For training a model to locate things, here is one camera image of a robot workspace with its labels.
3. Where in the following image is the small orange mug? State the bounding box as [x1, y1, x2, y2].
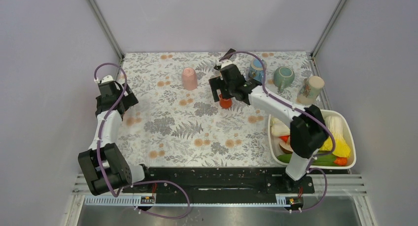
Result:
[219, 94, 232, 109]

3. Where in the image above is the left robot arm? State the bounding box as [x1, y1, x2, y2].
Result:
[78, 79, 153, 195]

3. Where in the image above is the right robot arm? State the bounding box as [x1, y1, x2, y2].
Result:
[209, 63, 331, 193]

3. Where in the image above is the blue butterfly mug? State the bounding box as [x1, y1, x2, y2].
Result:
[247, 59, 267, 84]

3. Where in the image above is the green glazed mug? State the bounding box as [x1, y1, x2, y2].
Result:
[273, 66, 295, 93]

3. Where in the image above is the cream painted mug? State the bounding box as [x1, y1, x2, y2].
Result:
[297, 76, 325, 105]

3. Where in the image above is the light pink cup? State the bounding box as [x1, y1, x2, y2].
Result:
[181, 67, 198, 91]

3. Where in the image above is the floral tablecloth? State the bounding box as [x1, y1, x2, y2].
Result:
[98, 51, 329, 169]

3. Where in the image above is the white garlic bulb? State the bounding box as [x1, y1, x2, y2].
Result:
[270, 117, 290, 137]

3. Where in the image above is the red chili pepper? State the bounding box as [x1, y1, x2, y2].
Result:
[279, 135, 290, 143]

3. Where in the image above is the brown mushroom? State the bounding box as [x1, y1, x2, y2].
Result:
[279, 140, 293, 154]

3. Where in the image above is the yellow napa cabbage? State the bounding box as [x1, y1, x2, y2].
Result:
[325, 116, 351, 158]

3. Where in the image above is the green cucumber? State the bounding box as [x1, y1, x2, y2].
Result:
[277, 154, 338, 166]

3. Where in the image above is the white plastic basin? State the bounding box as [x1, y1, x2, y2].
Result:
[268, 109, 357, 169]

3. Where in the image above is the orange carrot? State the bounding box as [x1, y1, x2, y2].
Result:
[333, 157, 348, 166]

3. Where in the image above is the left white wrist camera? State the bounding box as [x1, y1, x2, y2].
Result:
[95, 75, 115, 84]

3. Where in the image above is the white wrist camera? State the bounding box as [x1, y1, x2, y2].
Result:
[95, 75, 115, 84]
[214, 61, 232, 71]

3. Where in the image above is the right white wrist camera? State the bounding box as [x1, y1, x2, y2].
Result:
[214, 61, 232, 71]

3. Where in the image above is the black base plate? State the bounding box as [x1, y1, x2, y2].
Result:
[123, 167, 315, 200]

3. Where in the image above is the white slotted cable duct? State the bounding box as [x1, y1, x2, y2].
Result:
[84, 194, 304, 207]

